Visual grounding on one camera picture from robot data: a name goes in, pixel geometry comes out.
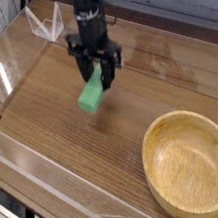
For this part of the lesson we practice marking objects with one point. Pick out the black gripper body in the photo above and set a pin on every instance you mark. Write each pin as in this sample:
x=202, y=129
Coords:
x=92, y=39

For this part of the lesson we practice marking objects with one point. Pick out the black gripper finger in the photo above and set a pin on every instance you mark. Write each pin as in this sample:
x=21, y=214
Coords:
x=108, y=71
x=85, y=65

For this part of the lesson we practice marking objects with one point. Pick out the green rectangular block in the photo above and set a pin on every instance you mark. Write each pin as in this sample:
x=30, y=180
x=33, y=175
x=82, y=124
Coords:
x=92, y=93

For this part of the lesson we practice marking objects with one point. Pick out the brown wooden bowl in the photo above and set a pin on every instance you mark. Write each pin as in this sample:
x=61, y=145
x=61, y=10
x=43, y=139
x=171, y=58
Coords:
x=180, y=160

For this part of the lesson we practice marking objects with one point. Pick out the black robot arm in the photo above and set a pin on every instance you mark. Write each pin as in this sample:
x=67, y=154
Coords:
x=86, y=9

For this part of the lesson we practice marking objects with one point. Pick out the clear acrylic corner bracket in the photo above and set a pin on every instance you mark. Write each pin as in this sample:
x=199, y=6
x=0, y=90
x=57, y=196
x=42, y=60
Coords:
x=47, y=29

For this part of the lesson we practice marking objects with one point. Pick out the clear acrylic enclosure wall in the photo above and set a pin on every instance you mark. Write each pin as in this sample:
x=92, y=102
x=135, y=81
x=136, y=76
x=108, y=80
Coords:
x=65, y=163

